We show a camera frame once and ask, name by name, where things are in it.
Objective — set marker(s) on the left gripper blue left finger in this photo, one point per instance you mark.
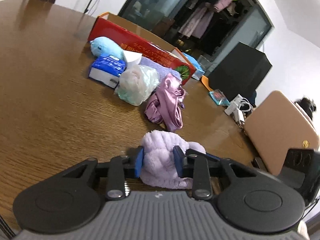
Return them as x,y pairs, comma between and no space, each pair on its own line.
120,168

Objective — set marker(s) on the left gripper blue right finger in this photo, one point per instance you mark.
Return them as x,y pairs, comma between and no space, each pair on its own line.
194,164

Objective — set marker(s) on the lavender fluffy headband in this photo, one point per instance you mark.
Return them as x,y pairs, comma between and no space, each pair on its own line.
158,166

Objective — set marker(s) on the pink satin cloth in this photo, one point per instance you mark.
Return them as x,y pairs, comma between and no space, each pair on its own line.
164,104

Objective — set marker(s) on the translucent bag of soft items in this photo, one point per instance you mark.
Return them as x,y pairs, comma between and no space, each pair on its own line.
137,83

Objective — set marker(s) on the blue tissue pack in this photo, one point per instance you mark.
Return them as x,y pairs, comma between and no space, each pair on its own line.
107,70

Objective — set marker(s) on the light blue plush toy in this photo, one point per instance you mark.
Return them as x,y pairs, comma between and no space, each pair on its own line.
104,45

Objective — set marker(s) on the pink suitcase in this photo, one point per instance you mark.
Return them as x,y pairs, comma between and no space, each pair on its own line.
277,125

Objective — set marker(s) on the person with dark hair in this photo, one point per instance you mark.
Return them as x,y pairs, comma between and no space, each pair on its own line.
308,106

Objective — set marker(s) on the teal snack packet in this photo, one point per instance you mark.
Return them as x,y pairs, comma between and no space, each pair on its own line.
219,98

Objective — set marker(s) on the orange envelope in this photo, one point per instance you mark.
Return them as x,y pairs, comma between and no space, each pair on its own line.
205,82

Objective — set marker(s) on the blue wet wipes pack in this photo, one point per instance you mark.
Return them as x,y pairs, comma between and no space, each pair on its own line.
199,72

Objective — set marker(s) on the black paper bag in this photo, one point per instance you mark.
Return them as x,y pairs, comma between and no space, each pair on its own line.
240,72

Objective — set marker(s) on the white foam roll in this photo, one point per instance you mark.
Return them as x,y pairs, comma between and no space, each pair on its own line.
132,58

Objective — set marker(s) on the red cardboard box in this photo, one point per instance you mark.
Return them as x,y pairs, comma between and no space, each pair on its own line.
130,36

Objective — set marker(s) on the hanging clothes rack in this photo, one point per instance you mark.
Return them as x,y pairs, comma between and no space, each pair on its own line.
199,20

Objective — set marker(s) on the white charger with cables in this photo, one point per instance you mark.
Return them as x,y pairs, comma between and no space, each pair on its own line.
239,109

